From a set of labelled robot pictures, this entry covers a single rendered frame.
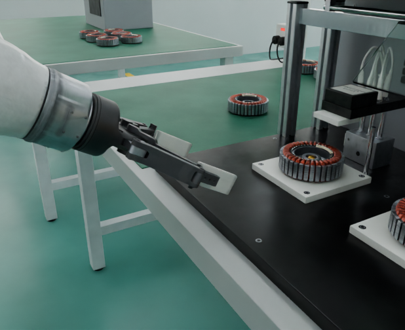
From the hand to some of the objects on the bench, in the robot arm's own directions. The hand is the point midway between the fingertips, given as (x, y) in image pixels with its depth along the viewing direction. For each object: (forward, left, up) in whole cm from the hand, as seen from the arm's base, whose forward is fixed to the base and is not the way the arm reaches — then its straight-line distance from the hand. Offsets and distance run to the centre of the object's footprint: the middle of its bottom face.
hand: (202, 165), depth 65 cm
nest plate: (+22, -25, -8) cm, 34 cm away
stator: (+39, +42, -8) cm, 58 cm away
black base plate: (+23, -12, -10) cm, 28 cm away
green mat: (+47, +51, -8) cm, 70 cm away
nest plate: (+22, 0, -7) cm, 23 cm away
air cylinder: (+37, -1, -7) cm, 37 cm away
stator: (+22, 0, -6) cm, 23 cm away
